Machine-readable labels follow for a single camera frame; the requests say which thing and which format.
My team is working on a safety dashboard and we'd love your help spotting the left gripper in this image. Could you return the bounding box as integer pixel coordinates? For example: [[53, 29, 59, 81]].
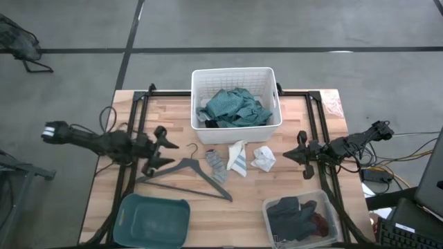
[[133, 125, 180, 177]]

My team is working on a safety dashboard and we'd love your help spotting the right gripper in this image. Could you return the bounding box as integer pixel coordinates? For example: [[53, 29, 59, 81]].
[[282, 130, 334, 180]]

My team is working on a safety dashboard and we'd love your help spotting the white cloth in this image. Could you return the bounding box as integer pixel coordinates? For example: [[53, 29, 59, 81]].
[[250, 145, 277, 173]]

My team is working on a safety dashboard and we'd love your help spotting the grey striped sock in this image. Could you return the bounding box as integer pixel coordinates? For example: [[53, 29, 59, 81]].
[[205, 149, 229, 184]]

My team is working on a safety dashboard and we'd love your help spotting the clear plastic container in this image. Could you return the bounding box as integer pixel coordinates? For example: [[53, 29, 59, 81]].
[[262, 189, 339, 249]]

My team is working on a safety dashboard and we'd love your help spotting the dark navy cloth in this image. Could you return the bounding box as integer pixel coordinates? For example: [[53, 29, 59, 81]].
[[266, 196, 318, 242]]

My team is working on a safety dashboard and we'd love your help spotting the white sock with blue stripes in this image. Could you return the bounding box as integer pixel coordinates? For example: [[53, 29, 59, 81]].
[[226, 140, 248, 178]]

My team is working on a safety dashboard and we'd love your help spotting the teal plastic bin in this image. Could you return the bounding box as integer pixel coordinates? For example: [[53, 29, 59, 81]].
[[112, 192, 191, 249]]

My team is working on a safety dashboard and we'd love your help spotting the dark maroon cloth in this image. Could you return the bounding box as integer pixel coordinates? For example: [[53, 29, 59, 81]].
[[309, 212, 329, 238]]

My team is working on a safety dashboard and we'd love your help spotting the teal dotted cloth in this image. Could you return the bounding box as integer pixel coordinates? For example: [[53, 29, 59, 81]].
[[196, 87, 273, 129]]

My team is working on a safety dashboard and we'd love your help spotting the dark grey clothes hanger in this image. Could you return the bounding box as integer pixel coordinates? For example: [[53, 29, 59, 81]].
[[135, 142, 233, 203]]

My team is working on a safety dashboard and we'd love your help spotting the clear plastic bag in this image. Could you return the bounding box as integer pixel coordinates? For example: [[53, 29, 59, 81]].
[[321, 92, 345, 119]]

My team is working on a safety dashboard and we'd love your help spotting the white perforated plastic basket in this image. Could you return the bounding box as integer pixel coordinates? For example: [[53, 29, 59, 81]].
[[190, 66, 283, 145]]

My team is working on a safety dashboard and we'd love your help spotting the black power adapter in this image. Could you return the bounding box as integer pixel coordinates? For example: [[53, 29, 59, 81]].
[[360, 168, 394, 184]]

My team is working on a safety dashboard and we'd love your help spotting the black keyboard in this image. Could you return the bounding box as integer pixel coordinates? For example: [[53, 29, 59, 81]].
[[377, 216, 443, 249]]

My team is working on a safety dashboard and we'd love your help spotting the grey laptop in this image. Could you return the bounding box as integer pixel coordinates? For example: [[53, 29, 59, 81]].
[[414, 126, 443, 219]]

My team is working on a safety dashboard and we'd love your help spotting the grey metal stand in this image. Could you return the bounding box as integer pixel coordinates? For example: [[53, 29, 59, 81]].
[[0, 150, 57, 249]]

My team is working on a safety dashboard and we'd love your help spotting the black mesh hamper stand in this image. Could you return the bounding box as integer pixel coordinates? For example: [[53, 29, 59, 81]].
[[0, 13, 55, 74]]

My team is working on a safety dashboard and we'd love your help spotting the black aluminium rig frame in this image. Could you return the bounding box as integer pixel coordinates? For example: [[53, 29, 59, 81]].
[[84, 82, 377, 247]]

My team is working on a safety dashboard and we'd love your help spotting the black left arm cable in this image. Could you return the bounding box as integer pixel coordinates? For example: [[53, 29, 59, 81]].
[[99, 106, 118, 134]]

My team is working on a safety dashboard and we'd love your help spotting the yellow cable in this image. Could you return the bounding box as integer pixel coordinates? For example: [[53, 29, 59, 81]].
[[366, 150, 433, 190]]

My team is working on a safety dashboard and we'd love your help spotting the grey cable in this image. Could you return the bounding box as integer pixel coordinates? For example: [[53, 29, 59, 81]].
[[392, 130, 440, 137]]

